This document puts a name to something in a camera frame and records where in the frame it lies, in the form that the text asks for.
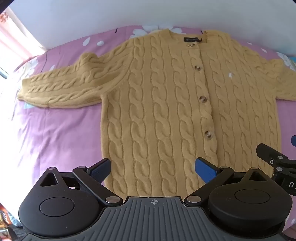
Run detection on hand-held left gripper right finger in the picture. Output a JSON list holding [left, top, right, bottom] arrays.
[[184, 157, 270, 207]]

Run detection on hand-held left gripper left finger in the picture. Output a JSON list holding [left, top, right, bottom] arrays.
[[40, 158, 122, 206]]

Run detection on yellow cable-knit cardigan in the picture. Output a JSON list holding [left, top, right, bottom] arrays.
[[17, 29, 296, 197]]

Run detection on pink floral bedsheet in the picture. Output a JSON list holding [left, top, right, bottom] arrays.
[[0, 24, 296, 232]]

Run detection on pink sheer curtain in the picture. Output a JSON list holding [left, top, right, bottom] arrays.
[[0, 6, 50, 77]]

